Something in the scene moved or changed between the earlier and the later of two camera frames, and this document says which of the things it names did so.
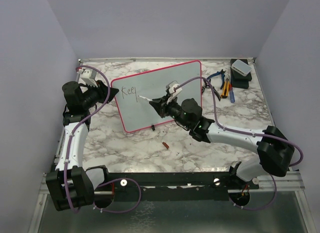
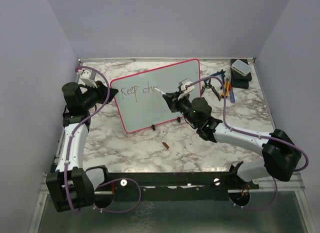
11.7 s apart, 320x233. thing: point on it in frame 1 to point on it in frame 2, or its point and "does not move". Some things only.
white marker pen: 145,98 to 159,90
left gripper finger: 113,92 does not move
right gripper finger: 159,107 to 170,101
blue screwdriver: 231,93 does not move
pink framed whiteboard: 136,113 does not move
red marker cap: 165,145 does not move
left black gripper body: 92,96 does not move
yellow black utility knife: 226,88 does not move
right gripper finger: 163,99 to 175,93
